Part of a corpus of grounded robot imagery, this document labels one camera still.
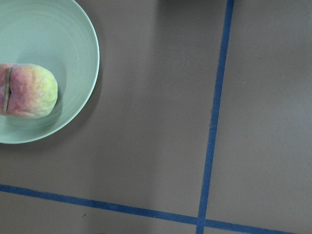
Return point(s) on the yellow pink peach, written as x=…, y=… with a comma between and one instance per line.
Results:
x=27, y=90

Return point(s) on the light green plate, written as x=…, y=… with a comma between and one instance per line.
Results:
x=59, y=36

